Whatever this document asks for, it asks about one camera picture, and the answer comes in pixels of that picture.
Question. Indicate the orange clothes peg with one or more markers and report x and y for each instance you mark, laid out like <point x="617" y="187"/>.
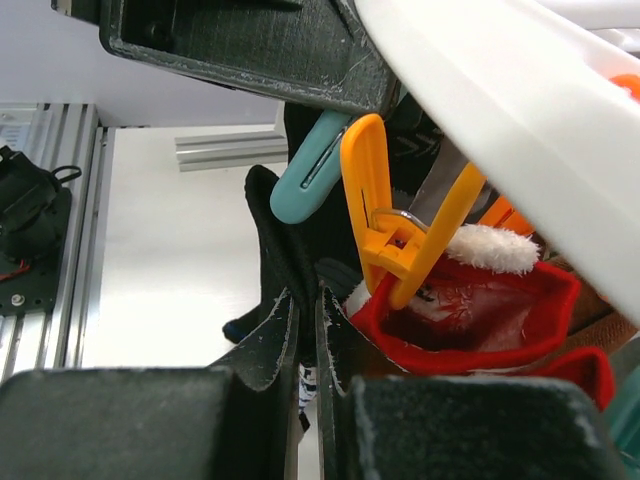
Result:
<point x="503" y="215"/>

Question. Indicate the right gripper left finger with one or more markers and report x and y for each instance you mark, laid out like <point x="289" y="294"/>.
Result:
<point x="234" y="419"/>

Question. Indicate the red santa sock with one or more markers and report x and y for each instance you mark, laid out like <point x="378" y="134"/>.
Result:
<point x="469" y="319"/>

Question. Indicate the teal clothes peg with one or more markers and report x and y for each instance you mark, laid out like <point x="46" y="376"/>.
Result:
<point x="313" y="171"/>

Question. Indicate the white round clip hanger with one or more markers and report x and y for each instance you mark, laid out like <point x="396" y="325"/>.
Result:
<point x="528" y="96"/>

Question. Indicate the brown sock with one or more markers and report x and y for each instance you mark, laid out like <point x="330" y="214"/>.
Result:
<point x="594" y="322"/>

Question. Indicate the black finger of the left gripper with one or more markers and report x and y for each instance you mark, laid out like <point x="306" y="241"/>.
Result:
<point x="312" y="52"/>

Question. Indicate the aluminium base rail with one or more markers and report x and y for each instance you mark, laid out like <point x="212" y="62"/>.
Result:
<point x="44" y="289"/>

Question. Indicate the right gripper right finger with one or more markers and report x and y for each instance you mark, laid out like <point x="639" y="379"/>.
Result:
<point x="375" y="421"/>

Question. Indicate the yellow clothes peg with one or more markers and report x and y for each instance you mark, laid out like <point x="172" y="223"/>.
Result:
<point x="391" y="241"/>

